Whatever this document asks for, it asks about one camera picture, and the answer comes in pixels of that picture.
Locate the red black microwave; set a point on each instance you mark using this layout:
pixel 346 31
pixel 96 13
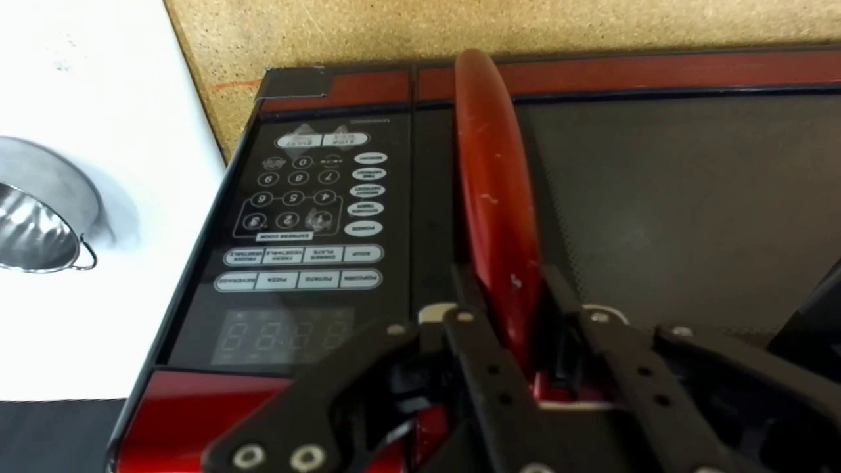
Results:
pixel 547 262

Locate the red microwave door handle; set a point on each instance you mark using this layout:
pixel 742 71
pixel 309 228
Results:
pixel 497 199

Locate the metal sink drain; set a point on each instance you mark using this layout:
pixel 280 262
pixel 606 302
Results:
pixel 48 207

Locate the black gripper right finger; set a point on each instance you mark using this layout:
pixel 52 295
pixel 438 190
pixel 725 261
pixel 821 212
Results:
pixel 672 423

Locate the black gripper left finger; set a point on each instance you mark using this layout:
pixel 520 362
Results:
pixel 512 425

